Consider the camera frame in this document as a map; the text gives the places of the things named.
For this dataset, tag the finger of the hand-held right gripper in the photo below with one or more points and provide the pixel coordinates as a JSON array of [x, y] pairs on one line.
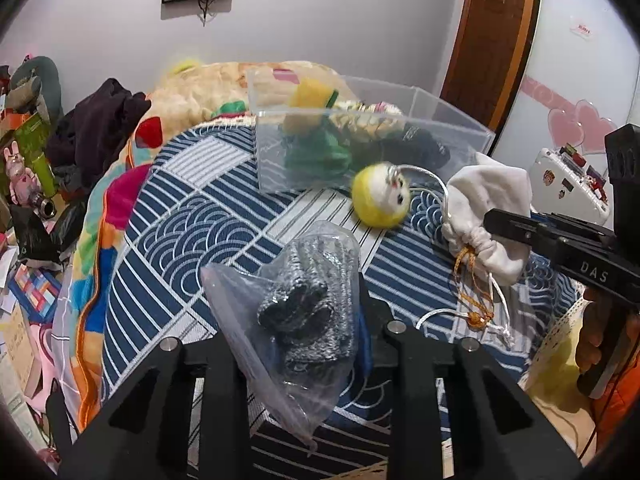
[[570, 221], [515, 227]]

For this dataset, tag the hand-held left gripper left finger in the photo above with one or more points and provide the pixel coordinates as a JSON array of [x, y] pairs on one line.
[[222, 385]]

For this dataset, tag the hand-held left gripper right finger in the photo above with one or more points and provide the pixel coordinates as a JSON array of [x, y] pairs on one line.
[[400, 360]]

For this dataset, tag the clear bag with grey scrubber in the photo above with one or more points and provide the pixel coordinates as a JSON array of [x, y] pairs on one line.
[[300, 300]]

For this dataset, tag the clear plastic box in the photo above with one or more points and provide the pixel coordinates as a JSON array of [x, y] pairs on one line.
[[310, 160]]

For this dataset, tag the person's right forearm orange sleeve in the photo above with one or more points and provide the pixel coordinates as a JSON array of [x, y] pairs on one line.
[[625, 405]]

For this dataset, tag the person's right hand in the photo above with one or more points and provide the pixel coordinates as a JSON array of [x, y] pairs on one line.
[[590, 332]]

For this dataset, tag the white suitcase with stickers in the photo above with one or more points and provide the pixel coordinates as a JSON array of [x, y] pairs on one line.
[[570, 180]]

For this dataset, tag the black fabric item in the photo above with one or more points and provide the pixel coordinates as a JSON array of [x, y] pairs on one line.
[[425, 147]]

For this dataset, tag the cream lace-edged cloth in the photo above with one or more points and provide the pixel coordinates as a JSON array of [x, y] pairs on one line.
[[555, 360]]

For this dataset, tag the yellow plush ball toy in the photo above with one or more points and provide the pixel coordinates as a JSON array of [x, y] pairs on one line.
[[380, 195]]

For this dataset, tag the white wardrobe with pink hearts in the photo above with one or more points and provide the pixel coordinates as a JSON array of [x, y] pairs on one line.
[[575, 60]]

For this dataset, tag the blue white patterned bed mat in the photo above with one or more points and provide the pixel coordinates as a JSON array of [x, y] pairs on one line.
[[190, 225]]

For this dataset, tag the brown wooden door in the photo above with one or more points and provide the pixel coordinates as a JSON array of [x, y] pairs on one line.
[[487, 45]]

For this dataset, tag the colourful printed blanket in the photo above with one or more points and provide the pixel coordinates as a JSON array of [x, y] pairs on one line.
[[107, 240]]

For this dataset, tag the patterned cream fabric item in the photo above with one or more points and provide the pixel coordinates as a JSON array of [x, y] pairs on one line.
[[357, 120]]

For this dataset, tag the green cloth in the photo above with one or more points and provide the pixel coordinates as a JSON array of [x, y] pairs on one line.
[[315, 152]]

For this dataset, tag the black plastic bag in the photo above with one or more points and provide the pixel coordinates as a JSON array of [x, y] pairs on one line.
[[35, 237]]

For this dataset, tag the yellow sponge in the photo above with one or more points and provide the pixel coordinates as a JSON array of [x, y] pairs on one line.
[[311, 96]]

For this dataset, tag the green bottle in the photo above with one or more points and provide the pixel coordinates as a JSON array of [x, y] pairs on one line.
[[45, 175]]

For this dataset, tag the dark clothes pile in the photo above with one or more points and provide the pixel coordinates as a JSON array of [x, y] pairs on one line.
[[95, 130]]

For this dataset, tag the pink bunny toy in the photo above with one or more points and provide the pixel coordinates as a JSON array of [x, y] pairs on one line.
[[19, 175]]

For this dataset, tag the cream fluffy blanket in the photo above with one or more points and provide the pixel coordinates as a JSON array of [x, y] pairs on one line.
[[200, 90]]

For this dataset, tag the green box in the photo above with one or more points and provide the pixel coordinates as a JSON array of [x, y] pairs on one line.
[[30, 140]]

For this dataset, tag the grey neck pillow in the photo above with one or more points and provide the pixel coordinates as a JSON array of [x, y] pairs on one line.
[[42, 80]]

